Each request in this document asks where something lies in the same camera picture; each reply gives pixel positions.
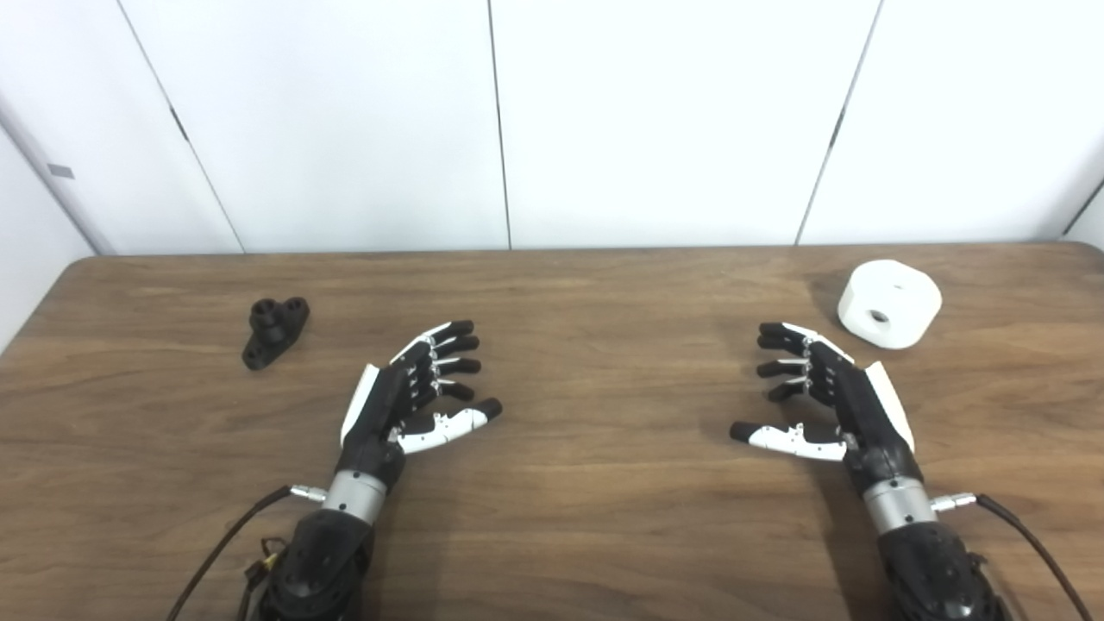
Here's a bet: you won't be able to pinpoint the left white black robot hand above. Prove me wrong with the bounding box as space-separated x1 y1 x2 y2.
339 320 504 495

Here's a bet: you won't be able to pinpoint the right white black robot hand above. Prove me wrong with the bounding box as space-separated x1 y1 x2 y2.
730 322 924 486

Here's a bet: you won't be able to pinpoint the round white plastic piece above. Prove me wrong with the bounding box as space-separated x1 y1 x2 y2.
837 260 943 350

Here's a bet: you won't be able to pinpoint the black plastic holder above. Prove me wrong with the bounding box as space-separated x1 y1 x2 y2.
241 297 311 372

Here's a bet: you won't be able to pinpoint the thin wires with yellow tag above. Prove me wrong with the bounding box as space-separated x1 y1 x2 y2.
244 536 287 609

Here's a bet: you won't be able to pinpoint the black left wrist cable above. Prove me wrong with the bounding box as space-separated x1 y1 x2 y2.
166 485 329 621

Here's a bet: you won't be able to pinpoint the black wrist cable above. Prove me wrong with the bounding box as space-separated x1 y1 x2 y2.
166 485 329 621
930 492 1095 621

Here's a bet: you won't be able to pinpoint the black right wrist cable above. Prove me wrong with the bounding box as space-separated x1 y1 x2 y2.
930 492 1095 621

